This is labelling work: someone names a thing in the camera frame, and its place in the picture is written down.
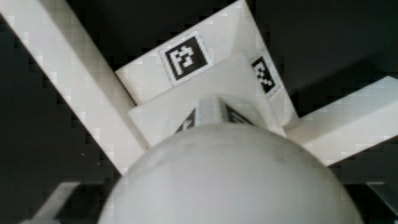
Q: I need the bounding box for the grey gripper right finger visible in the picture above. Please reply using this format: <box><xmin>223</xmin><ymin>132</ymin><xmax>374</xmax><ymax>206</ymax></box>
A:
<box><xmin>369</xmin><ymin>182</ymin><xmax>398</xmax><ymax>224</ymax></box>

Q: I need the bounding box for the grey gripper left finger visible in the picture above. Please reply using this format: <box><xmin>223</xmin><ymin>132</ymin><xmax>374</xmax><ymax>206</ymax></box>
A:
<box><xmin>20</xmin><ymin>182</ymin><xmax>81</xmax><ymax>224</ymax></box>

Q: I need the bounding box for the white lamp bulb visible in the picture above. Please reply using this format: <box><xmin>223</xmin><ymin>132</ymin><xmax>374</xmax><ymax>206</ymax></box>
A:
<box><xmin>97</xmin><ymin>94</ymin><xmax>367</xmax><ymax>224</ymax></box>

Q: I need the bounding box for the white lamp base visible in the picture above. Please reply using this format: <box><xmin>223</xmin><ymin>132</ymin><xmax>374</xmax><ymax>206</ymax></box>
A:
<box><xmin>116</xmin><ymin>0</ymin><xmax>299</xmax><ymax>145</ymax></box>

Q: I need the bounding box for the white right fence block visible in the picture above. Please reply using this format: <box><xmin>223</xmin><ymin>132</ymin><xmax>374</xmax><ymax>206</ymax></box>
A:
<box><xmin>287</xmin><ymin>76</ymin><xmax>398</xmax><ymax>165</ymax></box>

